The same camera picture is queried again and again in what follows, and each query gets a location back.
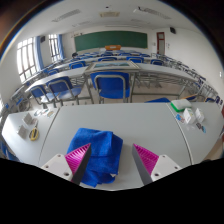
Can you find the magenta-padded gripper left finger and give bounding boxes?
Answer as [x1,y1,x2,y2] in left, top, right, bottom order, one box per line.
[40,143,93,186]

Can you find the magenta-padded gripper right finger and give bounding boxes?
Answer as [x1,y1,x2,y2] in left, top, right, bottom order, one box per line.
[131,143,183,186]

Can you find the blue terry towel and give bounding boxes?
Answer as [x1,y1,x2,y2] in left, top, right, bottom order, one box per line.
[66,127,124,188]

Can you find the yellow tape roll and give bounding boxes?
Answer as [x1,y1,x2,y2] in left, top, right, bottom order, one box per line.
[29,127,40,142]

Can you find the small white box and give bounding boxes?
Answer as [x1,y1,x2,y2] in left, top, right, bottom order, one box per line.
[17,124,29,140]
[22,112,34,126]

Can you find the small colourful cards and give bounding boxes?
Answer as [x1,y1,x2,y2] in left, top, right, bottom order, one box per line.
[33,108,56,118]

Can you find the green and white box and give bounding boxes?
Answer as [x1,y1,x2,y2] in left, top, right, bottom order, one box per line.
[170,98,193,113]

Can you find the grey classroom desks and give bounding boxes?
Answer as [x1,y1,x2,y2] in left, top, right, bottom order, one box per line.
[9,49,218,108]

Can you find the large window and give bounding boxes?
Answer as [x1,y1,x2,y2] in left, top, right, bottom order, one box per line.
[16,37,38,83]

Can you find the framed board on desk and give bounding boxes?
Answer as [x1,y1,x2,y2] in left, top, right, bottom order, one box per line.
[84,60,141,73]

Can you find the blue curtain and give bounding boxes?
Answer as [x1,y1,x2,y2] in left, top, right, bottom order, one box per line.
[34,35,44,71]
[57,33,65,60]

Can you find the narrow window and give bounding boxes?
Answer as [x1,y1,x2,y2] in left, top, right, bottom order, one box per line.
[48,33,61,63]

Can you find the brown door with window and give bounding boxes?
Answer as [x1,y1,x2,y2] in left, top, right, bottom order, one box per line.
[156,31,166,56]

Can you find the orange lectern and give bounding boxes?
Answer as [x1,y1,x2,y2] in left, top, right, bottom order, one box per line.
[104,44,122,52]

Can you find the green chalkboard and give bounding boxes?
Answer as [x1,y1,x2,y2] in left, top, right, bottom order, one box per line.
[73,30,148,52]

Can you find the ceiling light panels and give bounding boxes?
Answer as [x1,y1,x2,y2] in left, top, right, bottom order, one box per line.
[51,6,168,28]

